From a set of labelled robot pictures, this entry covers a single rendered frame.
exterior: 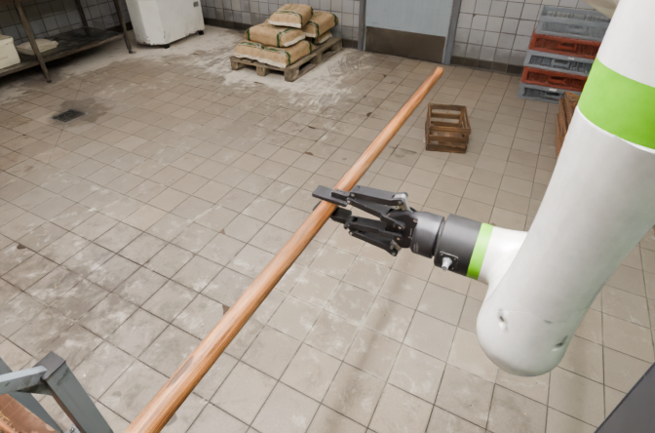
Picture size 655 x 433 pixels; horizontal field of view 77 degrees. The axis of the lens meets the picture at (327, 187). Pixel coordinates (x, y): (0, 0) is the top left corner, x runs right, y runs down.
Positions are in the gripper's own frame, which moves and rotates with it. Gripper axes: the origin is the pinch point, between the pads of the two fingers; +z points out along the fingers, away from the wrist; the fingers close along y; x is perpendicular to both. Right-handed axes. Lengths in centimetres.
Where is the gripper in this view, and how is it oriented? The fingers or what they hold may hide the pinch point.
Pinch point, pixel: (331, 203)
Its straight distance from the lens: 76.6
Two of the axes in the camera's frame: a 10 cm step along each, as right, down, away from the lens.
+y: 0.0, 8.1, 5.9
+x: 4.7, -5.2, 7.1
